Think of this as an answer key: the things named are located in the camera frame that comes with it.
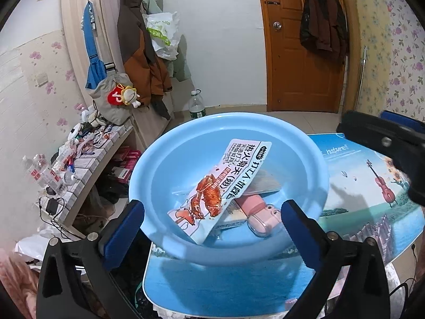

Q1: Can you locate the pink earbuds case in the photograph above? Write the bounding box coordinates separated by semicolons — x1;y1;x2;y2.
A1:
247;206;288;238

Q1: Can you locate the pink patterned cloth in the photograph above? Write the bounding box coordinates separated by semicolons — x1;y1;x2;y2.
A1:
0;246;39;309

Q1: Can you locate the large clear water bottle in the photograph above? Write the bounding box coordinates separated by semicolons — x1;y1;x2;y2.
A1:
189;90;207;120

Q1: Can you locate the black bag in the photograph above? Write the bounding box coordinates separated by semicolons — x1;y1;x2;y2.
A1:
111;236;150;289

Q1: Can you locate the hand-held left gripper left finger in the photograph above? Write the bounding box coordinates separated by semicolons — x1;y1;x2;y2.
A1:
36;199;146;319

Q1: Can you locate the red heart plush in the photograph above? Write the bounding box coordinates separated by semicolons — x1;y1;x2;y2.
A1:
107;85;126;106

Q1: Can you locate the brown wooden door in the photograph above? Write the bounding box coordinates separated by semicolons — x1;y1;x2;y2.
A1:
255;0;349;113

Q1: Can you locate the blue sling bag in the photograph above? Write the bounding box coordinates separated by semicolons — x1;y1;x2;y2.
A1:
84;0;115;90

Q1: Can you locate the white green-print plastic bag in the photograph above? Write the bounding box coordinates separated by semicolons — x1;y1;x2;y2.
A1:
143;11;181;61

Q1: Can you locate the teal rim trash bin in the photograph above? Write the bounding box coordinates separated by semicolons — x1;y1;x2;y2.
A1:
133;281;160;319

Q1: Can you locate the red-label water bottle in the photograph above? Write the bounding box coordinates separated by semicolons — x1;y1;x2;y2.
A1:
33;154;62;190
23;156;44;187

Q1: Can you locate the metal pole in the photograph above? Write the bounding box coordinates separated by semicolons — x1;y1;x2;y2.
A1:
355;47;368;111

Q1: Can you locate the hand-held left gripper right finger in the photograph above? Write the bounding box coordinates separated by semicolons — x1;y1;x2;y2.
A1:
280;199;390;319

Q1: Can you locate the light blue plastic basin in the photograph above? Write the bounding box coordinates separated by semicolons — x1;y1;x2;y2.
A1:
128;113;329;268

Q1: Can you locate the black power cable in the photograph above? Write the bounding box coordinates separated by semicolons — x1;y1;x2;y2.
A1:
392;242;419;306

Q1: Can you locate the yellow plush doll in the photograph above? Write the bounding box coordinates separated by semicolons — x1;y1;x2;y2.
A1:
121;86;142;108

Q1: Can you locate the white plastic sack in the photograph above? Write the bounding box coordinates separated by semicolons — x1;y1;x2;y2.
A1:
15;228;83;266

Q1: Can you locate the brown and orange jacket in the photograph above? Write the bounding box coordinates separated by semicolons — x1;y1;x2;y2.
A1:
117;0;173;107

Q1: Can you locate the beige floral standing mat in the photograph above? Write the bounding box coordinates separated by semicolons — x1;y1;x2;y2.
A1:
340;0;392;114

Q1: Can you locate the light wood wardrobe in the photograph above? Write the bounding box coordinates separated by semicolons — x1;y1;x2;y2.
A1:
60;0;173;153

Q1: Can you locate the pale green coat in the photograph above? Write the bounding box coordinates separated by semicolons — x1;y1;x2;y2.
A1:
143;0;192;82

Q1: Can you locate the stack of red boxes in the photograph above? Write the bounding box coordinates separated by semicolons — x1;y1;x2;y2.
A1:
111;146;143;182

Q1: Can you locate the dark brown jacket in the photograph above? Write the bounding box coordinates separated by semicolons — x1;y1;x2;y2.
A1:
299;0;349;55

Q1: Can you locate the grey tote bag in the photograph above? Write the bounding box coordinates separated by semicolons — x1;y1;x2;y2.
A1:
90;72;133;126

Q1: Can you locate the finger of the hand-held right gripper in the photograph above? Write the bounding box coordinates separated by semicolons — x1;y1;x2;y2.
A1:
380;110;425;139
336;110;425;207

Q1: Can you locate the white round gadget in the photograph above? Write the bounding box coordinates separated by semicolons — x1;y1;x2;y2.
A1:
68;123;84;140

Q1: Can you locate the crayfish print snack packet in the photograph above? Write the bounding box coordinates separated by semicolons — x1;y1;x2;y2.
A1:
167;138;273;245

